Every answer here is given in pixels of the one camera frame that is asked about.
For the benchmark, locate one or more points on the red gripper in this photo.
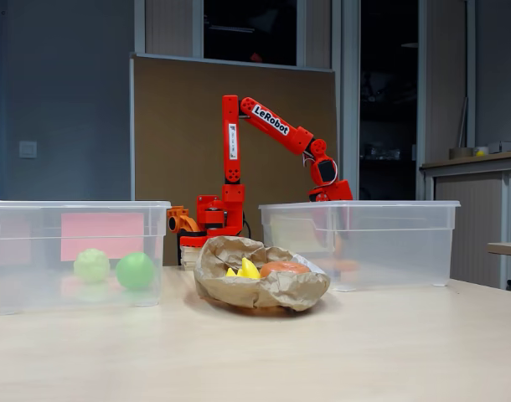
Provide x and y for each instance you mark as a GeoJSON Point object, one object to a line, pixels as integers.
{"type": "Point", "coordinates": [338, 191]}

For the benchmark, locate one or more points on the brown cork board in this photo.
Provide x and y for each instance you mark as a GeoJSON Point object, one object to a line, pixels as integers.
{"type": "Point", "coordinates": [176, 125]}

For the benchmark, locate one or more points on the crumpled brown paper bag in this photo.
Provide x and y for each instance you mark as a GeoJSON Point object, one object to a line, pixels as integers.
{"type": "Point", "coordinates": [247, 293]}

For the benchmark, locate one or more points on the grey cabinet with wooden top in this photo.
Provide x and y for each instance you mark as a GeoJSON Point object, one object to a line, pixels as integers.
{"type": "Point", "coordinates": [469, 218]}

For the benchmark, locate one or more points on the wooden side table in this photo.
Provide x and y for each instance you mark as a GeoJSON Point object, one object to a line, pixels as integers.
{"type": "Point", "coordinates": [507, 249]}

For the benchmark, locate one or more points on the yellow toy bananas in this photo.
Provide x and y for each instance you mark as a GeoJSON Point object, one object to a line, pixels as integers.
{"type": "Point", "coordinates": [249, 270]}

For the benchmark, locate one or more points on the wooden base block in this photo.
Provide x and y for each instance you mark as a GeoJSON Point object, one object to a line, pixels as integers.
{"type": "Point", "coordinates": [188, 256]}

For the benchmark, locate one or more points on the red robot arm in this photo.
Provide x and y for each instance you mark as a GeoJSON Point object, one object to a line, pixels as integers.
{"type": "Point", "coordinates": [232, 167]}

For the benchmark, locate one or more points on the orange toy waffle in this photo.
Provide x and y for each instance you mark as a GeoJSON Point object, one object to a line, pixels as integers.
{"type": "Point", "coordinates": [347, 264]}

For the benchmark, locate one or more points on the pink sticky note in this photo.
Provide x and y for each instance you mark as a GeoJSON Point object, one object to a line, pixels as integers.
{"type": "Point", "coordinates": [100, 232]}

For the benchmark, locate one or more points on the light green toy grapes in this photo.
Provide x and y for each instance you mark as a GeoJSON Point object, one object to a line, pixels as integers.
{"type": "Point", "coordinates": [91, 266]}

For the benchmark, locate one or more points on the yellow sticky note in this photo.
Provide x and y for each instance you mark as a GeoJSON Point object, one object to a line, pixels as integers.
{"type": "Point", "coordinates": [289, 232]}

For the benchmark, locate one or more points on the brown toy doughnut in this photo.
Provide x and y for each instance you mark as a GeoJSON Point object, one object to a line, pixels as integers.
{"type": "Point", "coordinates": [287, 269]}

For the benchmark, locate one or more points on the orange table clamp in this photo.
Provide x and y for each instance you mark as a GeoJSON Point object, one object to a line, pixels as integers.
{"type": "Point", "coordinates": [178, 220]}

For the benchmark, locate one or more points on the white light switch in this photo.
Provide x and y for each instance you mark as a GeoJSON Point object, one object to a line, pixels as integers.
{"type": "Point", "coordinates": [28, 149]}

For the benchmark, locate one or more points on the green toy apple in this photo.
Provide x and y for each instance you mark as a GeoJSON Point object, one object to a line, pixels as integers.
{"type": "Point", "coordinates": [135, 271]}

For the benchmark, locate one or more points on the clear plastic bin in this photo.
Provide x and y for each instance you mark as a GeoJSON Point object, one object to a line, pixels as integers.
{"type": "Point", "coordinates": [398, 251]}
{"type": "Point", "coordinates": [29, 276]}

